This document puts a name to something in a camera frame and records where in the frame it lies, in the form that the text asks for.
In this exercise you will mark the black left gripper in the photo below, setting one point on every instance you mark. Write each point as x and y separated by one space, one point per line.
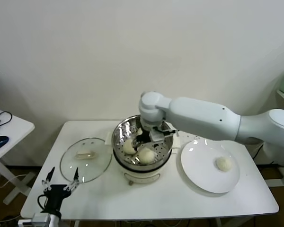
55 194

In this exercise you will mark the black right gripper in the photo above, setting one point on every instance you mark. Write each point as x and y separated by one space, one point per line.
145 137

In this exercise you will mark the white steamed baozi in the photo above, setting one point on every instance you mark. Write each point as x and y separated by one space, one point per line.
224 163
146 156
128 147
139 129

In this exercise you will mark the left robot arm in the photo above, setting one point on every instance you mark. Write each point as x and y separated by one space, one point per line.
49 221

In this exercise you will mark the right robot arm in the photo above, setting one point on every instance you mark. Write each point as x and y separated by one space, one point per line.
203 116

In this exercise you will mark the perforated steel steamer basket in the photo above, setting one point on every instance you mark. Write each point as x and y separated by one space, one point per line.
119 139

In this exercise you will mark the round glass pot lid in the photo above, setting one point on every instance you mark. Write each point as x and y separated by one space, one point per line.
90 170

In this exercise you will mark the white electric cooker pot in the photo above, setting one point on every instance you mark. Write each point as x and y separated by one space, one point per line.
142 177

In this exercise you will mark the white round plate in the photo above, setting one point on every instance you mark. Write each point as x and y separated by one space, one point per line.
198 170

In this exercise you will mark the white x-leg side table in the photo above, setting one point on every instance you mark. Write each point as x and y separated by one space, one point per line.
16 127

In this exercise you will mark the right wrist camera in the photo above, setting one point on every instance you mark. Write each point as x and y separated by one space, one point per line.
159 136

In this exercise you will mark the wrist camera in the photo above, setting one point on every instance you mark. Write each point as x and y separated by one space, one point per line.
25 222
159 136

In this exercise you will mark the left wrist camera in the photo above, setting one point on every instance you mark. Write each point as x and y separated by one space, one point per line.
25 222

